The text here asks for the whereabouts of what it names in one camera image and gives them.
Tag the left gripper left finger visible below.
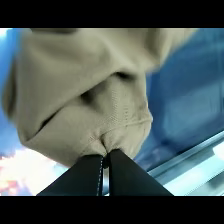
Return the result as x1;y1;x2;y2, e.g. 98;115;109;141
37;153;105;197

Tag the beige garment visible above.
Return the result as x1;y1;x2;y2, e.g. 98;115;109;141
1;27;198;168

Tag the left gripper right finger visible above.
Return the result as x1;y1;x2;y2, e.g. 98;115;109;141
107;148;174;197

